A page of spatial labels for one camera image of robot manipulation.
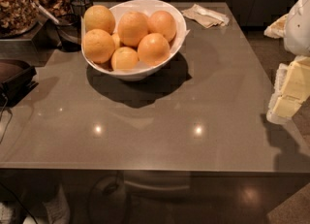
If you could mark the dark tray at left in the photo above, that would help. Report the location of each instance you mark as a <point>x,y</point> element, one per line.
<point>16,81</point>

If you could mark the black wire holder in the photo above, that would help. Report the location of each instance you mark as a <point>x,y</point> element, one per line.
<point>69,28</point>

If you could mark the glass jar of nuts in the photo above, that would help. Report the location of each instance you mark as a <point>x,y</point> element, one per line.
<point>16,17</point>

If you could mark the orange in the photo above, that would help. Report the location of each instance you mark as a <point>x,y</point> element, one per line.
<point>99,17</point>
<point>164,23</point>
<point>98,46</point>
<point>124,58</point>
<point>132,27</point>
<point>153,49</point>

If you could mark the white sneaker on floor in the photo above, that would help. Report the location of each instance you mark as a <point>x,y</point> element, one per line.
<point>54,200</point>

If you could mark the white ceramic bowl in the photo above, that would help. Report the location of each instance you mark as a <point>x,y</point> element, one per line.
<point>148,7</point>

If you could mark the crumpled paper napkin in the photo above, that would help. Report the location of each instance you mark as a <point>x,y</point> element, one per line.
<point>205,17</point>

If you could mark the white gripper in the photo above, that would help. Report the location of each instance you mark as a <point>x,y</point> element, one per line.
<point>298,27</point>

